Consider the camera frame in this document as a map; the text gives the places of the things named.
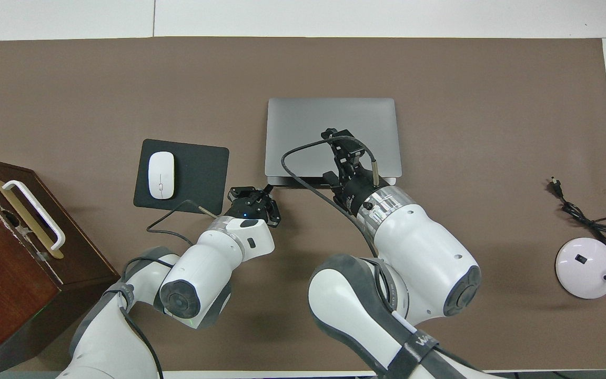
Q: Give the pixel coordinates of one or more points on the grey apple laptop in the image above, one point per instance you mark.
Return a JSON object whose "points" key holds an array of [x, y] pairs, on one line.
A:
{"points": [[298, 126]]}

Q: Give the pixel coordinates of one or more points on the black mouse pad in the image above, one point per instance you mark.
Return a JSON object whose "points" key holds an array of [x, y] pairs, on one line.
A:
{"points": [[200, 168]]}

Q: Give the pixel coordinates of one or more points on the white desk lamp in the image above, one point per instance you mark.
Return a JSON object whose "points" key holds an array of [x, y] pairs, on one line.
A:
{"points": [[584, 268]]}

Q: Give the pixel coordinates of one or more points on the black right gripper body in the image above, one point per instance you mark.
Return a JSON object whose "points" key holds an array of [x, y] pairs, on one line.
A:
{"points": [[358, 192]]}

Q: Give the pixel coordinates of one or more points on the white computer mouse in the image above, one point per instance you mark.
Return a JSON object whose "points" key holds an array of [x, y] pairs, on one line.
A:
{"points": [[161, 175]]}

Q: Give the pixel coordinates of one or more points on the brown table mat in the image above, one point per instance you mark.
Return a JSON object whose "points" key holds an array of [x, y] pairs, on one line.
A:
{"points": [[518, 105]]}

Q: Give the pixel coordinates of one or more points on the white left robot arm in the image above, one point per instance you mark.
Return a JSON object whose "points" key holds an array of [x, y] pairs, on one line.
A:
{"points": [[203, 268]]}

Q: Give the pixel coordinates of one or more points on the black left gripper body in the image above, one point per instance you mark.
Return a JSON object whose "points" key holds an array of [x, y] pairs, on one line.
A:
{"points": [[248, 208]]}

